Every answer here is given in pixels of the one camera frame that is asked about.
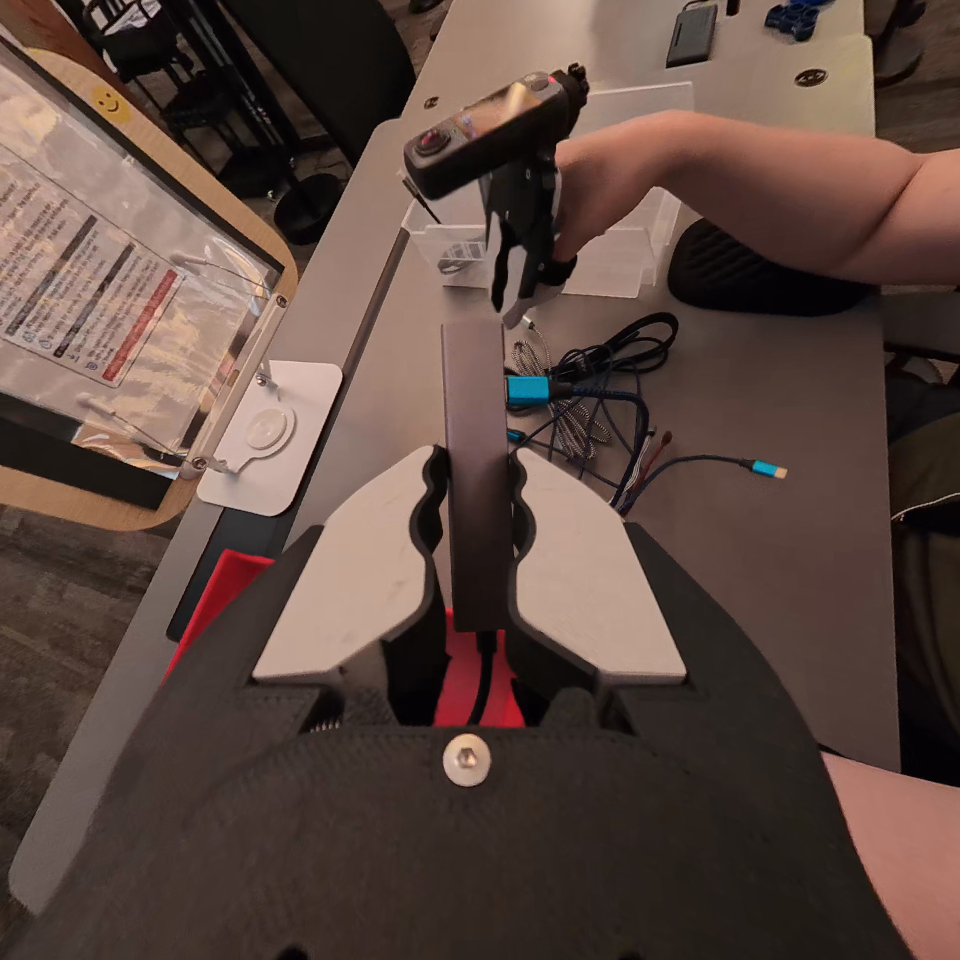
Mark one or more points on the person's left forearm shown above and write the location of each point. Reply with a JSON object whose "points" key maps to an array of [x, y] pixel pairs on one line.
{"points": [[915, 862]]}

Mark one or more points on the clear plastic bin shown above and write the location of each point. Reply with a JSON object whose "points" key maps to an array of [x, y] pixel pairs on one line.
{"points": [[622, 262]]}

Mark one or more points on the yellow smiley sticker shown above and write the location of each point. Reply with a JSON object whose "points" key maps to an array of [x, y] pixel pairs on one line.
{"points": [[111, 103]]}

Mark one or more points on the black wrist rest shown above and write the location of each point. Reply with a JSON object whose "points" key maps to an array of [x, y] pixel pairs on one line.
{"points": [[750, 289]]}

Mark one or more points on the white sign stand base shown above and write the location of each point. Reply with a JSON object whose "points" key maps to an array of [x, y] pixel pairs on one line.
{"points": [[307, 390]]}

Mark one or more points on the black office chair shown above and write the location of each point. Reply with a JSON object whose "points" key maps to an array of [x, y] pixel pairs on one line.
{"points": [[337, 75]]}

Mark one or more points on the olive green jacket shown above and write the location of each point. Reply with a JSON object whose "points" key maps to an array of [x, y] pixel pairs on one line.
{"points": [[930, 465]]}

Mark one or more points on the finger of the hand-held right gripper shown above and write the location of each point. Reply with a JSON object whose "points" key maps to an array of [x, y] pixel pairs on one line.
{"points": [[529, 307], [504, 277]]}

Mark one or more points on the black slim stick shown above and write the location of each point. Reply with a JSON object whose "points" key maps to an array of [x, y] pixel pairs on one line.
{"points": [[421, 201]]}

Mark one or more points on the clear acrylic sign holder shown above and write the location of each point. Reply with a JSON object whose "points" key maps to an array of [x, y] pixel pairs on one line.
{"points": [[112, 300]]}

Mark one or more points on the red container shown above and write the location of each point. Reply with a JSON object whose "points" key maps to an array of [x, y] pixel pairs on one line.
{"points": [[225, 592]]}

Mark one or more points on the person's right hand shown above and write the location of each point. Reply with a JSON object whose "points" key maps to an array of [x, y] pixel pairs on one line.
{"points": [[600, 187]]}

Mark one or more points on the blue plastic part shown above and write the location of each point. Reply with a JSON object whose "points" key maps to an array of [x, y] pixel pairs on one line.
{"points": [[799, 16]]}

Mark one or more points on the dark grey flat box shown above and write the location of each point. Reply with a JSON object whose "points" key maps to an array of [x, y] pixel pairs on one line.
{"points": [[690, 34]]}

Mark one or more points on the person's right forearm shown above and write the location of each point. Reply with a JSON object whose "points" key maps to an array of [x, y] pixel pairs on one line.
{"points": [[787, 195]]}

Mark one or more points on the grey usb hub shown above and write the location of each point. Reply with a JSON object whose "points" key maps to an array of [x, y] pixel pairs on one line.
{"points": [[476, 465]]}

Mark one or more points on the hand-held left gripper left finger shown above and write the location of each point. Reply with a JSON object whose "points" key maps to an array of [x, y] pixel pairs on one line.
{"points": [[352, 577]]}

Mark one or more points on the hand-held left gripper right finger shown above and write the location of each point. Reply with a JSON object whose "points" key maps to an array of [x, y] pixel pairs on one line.
{"points": [[592, 592]]}

